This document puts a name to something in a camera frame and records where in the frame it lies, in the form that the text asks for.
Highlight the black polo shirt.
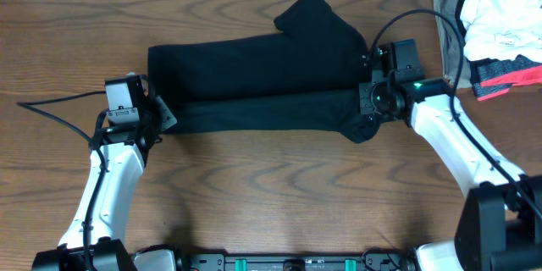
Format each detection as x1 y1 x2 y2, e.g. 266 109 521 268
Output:
147 0 380 143

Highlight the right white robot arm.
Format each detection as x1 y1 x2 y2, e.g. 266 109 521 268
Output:
358 40 541 270

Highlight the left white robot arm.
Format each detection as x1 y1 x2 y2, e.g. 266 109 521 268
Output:
32 93 178 271

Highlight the grey red folded garment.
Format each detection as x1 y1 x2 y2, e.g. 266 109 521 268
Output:
470 55 541 101

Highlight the khaki folded garment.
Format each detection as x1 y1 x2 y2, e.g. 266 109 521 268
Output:
433 0 460 85

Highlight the white folded garment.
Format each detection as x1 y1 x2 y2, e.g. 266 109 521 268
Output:
460 0 541 62

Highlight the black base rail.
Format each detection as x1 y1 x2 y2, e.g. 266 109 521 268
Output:
130 245 418 271

